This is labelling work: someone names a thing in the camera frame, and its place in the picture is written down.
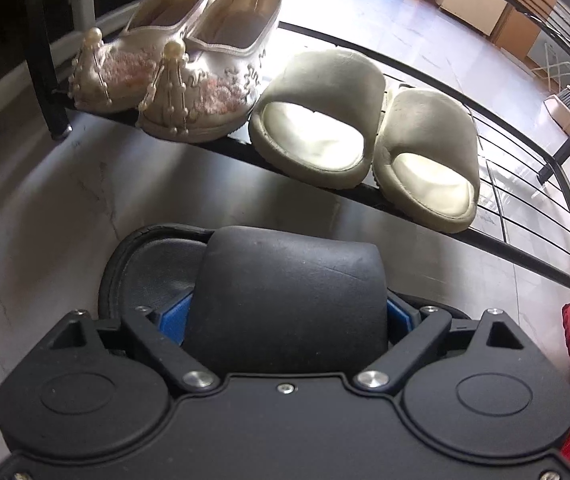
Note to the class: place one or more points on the white folding rack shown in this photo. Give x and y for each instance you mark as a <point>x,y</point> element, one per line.
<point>555,62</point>

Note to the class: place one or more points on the beige slide slipper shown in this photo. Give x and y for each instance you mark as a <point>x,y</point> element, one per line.
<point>318,116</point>
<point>425,160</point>

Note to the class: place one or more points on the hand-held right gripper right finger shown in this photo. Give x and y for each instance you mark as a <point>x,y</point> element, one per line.
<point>399,321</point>

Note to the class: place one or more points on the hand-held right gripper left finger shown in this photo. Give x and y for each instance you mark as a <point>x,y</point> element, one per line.
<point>169,321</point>

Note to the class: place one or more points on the black slide slipper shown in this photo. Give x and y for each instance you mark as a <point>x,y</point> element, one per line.
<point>285,305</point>

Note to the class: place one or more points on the black metal shoe rack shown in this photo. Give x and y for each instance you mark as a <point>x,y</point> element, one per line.
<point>525,180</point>

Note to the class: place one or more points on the pink embroidered beaded shoe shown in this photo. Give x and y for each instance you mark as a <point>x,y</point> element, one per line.
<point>215,70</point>
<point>130,40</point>

